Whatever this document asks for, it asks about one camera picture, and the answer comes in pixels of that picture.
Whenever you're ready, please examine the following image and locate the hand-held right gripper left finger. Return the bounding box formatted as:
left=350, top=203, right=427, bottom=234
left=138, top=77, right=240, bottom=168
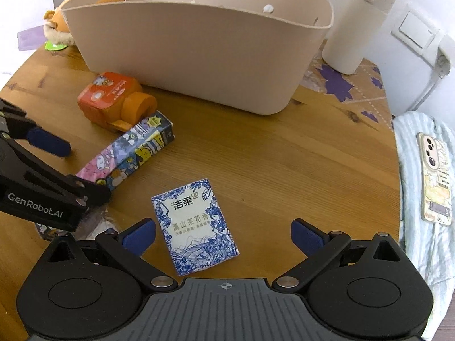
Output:
left=42, top=218, right=178, bottom=294

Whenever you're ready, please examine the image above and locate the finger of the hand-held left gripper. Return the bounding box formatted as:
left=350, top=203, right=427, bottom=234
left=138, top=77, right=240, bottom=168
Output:
left=0, top=100, right=72, bottom=158
left=0, top=138, right=112, bottom=209

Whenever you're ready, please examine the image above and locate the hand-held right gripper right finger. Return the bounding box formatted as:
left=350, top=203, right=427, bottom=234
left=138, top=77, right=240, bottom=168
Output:
left=272, top=218, right=415, bottom=294

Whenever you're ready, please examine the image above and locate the clear wet wipe packet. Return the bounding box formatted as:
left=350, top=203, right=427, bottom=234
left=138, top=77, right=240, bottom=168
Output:
left=36, top=202, right=119, bottom=241

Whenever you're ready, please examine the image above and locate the blue and white tissue pack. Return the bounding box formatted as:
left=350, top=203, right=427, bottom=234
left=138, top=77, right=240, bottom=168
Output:
left=151, top=177, right=240, bottom=276

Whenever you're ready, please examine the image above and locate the colourful cartoon box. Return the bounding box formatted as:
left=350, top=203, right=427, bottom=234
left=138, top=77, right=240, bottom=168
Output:
left=75, top=111, right=175, bottom=192

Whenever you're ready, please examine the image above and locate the beige plastic container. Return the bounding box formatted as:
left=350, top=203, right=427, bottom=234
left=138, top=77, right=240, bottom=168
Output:
left=61, top=0, right=335, bottom=115

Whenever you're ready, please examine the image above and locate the white and purple board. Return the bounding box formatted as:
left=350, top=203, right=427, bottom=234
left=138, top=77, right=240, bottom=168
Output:
left=0, top=0, right=67, bottom=52

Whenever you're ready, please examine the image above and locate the light blue striped blanket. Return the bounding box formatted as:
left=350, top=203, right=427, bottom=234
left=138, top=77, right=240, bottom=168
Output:
left=393, top=111, right=455, bottom=341

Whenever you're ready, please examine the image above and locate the orange plush dog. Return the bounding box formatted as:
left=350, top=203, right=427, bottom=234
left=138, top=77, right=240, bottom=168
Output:
left=43, top=0, right=127, bottom=45

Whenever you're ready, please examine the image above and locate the smartphone in cream case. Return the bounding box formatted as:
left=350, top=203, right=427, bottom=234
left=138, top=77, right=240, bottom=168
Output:
left=417, top=132, right=455, bottom=226

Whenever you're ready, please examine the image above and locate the purple patterned mat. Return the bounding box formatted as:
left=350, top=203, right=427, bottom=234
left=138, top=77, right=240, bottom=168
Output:
left=302, top=41, right=395, bottom=134

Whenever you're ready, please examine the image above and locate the white thermos bottle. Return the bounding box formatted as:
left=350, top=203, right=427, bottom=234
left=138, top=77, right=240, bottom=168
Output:
left=322, top=0, right=397, bottom=75

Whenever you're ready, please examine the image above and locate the white charger plug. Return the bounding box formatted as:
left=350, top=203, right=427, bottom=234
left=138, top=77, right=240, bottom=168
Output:
left=423, top=34, right=455, bottom=76

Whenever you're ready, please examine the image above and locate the white wall switch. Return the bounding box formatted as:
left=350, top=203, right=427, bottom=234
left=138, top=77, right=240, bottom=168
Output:
left=392, top=11, right=445, bottom=57

